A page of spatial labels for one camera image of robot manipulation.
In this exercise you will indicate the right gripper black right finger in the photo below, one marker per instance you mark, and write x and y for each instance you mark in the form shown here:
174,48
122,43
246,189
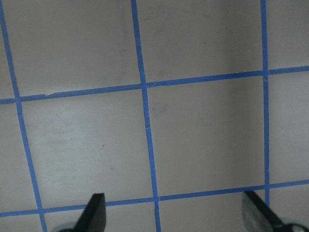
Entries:
257,216

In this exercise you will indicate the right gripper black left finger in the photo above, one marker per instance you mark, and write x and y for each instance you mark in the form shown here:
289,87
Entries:
93,218

